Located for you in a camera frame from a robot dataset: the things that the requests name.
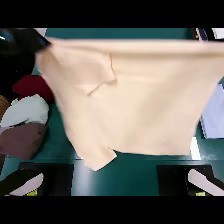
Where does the maroon garment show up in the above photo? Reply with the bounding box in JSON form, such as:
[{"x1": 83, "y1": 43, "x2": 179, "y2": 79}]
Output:
[{"x1": 0, "y1": 122, "x2": 48, "y2": 161}]

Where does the brown garment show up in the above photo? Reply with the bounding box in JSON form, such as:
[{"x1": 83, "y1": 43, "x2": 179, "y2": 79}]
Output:
[{"x1": 0, "y1": 94, "x2": 10, "y2": 118}]

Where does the cream T-shirt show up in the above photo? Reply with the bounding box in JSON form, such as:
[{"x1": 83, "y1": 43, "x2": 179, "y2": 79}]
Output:
[{"x1": 34, "y1": 37, "x2": 224, "y2": 172}]

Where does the black garment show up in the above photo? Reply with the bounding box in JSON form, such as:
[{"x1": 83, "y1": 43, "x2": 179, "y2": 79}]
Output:
[{"x1": 0, "y1": 50, "x2": 38, "y2": 100}]

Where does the white garment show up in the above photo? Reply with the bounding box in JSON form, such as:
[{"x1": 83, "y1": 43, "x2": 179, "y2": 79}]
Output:
[{"x1": 0, "y1": 94, "x2": 51, "y2": 129}]

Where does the dark red garment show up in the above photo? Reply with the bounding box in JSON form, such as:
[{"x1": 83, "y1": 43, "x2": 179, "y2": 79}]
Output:
[{"x1": 12, "y1": 74, "x2": 55, "y2": 103}]

